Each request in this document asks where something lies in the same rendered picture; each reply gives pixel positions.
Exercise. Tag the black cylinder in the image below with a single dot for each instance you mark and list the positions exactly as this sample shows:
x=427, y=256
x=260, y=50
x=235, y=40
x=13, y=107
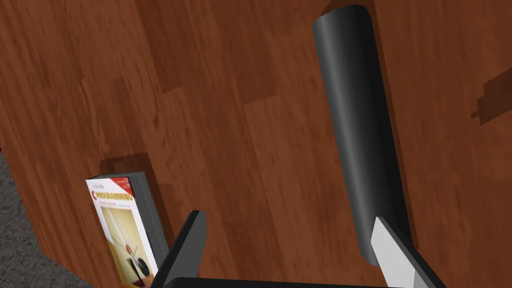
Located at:
x=356, y=132

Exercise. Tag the white and red book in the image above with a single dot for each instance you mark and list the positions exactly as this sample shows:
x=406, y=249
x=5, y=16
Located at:
x=124, y=232

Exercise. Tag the brown wooden table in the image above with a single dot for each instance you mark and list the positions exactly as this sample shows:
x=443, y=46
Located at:
x=240, y=120

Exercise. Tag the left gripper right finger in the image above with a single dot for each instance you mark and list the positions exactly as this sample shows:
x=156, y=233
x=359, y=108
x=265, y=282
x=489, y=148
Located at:
x=396, y=256

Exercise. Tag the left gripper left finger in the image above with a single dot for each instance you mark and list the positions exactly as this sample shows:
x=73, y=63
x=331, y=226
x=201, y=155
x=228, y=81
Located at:
x=188, y=248

